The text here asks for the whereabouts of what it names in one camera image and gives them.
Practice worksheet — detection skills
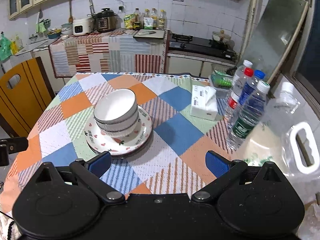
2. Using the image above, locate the pink rabbit carrot plate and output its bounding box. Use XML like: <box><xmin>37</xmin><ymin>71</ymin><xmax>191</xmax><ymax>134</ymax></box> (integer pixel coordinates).
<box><xmin>84</xmin><ymin>106</ymin><xmax>153</xmax><ymax>158</ymax></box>

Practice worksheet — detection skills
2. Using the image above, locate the white ribbed bowl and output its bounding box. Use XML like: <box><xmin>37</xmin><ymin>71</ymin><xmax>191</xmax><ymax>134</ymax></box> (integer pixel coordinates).
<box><xmin>96</xmin><ymin>110</ymin><xmax>139</xmax><ymax>132</ymax></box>
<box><xmin>100</xmin><ymin>122</ymin><xmax>138</xmax><ymax>138</ymax></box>
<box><xmin>94</xmin><ymin>89</ymin><xmax>137</xmax><ymax>125</ymax></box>

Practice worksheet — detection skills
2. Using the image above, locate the orange wooden chair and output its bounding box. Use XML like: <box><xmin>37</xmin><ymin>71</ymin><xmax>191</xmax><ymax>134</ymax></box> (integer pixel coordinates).
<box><xmin>1</xmin><ymin>57</ymin><xmax>55</xmax><ymax>137</ymax></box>

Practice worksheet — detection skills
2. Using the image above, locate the large plastic jug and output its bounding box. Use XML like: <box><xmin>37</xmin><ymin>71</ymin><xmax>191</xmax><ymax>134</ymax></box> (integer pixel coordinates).
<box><xmin>232</xmin><ymin>82</ymin><xmax>319</xmax><ymax>202</ymax></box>

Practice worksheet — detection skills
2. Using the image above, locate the green label water bottle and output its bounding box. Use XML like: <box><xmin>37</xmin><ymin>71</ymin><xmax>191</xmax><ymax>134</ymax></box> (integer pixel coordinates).
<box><xmin>226</xmin><ymin>80</ymin><xmax>270</xmax><ymax>150</ymax></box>

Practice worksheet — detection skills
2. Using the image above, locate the white tissue pack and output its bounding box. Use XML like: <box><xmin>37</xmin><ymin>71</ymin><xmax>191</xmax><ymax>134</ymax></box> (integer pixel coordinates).
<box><xmin>190</xmin><ymin>85</ymin><xmax>218</xmax><ymax>121</ymax></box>

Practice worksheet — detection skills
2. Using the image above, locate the blue label water bottle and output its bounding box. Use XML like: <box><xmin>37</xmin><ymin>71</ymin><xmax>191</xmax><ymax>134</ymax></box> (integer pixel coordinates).
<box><xmin>239</xmin><ymin>69</ymin><xmax>265</xmax><ymax>106</ymax></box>

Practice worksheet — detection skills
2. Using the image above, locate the green basket container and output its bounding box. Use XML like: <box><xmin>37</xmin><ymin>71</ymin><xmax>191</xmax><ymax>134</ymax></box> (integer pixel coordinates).
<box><xmin>209</xmin><ymin>63</ymin><xmax>235</xmax><ymax>98</ymax></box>

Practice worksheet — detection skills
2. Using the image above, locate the clear white cap bottle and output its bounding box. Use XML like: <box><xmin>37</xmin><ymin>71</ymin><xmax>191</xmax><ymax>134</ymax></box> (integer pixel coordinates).
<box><xmin>231</xmin><ymin>60</ymin><xmax>254</xmax><ymax>90</ymax></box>

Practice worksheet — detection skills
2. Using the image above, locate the red label water bottle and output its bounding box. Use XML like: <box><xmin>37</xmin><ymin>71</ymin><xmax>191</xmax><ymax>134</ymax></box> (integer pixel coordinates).
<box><xmin>224</xmin><ymin>67</ymin><xmax>254</xmax><ymax>124</ymax></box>

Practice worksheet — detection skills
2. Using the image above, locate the patchwork counter cloth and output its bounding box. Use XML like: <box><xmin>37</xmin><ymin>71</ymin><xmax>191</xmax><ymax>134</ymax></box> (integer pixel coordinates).
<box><xmin>49</xmin><ymin>29</ymin><xmax>168</xmax><ymax>77</ymax></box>

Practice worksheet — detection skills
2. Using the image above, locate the pot on stove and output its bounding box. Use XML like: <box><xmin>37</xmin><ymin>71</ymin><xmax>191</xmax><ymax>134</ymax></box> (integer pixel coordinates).
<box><xmin>212</xmin><ymin>30</ymin><xmax>231</xmax><ymax>43</ymax></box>

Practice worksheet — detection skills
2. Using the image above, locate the black gas stove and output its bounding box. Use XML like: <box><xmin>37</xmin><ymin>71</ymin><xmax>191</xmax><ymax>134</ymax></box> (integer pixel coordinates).
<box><xmin>169</xmin><ymin>33</ymin><xmax>238</xmax><ymax>62</ymax></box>

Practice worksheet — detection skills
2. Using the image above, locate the cutting board on counter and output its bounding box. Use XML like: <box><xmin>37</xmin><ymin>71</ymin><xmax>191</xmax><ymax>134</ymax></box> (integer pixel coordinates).
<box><xmin>133</xmin><ymin>29</ymin><xmax>165</xmax><ymax>39</ymax></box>

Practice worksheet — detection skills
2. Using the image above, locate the green label condiment bottle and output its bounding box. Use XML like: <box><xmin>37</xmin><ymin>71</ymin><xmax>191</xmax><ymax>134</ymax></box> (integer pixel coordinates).
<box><xmin>143</xmin><ymin>9</ymin><xmax>153</xmax><ymax>29</ymax></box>

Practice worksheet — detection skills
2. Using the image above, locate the leaning glass panel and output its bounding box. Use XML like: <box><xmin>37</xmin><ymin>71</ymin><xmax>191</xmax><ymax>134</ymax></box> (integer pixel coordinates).
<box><xmin>241</xmin><ymin>0</ymin><xmax>309</xmax><ymax>83</ymax></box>

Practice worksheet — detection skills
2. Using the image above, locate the clear condiment bottle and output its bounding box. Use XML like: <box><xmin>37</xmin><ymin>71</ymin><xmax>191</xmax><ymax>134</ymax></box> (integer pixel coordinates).
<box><xmin>158</xmin><ymin>9</ymin><xmax>166</xmax><ymax>30</ymax></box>

